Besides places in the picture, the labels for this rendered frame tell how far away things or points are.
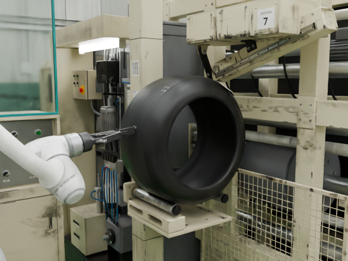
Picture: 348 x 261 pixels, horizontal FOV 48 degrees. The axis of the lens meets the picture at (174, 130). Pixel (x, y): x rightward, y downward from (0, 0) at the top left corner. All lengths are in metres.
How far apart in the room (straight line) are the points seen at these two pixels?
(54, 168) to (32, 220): 0.94
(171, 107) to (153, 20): 0.58
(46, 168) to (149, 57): 0.90
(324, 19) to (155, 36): 0.79
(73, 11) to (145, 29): 9.31
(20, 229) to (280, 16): 1.62
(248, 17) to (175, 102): 0.49
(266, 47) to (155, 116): 0.63
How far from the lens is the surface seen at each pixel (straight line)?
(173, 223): 1.69
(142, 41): 1.94
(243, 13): 1.78
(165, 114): 1.55
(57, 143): 1.43
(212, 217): 1.88
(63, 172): 1.30
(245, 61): 1.93
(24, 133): 2.15
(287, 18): 1.68
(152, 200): 1.79
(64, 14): 11.14
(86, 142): 1.48
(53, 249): 2.30
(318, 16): 1.70
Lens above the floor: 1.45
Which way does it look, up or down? 7 degrees down
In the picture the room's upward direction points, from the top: straight up
